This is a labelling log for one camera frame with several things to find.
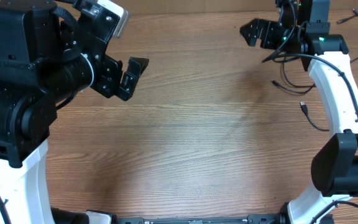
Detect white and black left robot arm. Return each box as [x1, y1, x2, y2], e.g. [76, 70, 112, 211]
[0, 0, 149, 223]

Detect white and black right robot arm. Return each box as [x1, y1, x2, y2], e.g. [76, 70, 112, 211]
[240, 0, 358, 223]

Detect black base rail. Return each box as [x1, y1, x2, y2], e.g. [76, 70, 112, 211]
[112, 214, 290, 224]

